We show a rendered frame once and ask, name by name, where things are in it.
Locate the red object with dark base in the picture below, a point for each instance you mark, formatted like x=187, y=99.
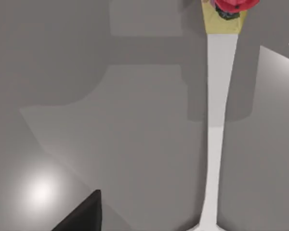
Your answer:
x=231, y=6

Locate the flat yellow square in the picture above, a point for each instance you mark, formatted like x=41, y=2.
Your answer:
x=225, y=25

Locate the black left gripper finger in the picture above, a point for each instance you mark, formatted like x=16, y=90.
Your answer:
x=86, y=214

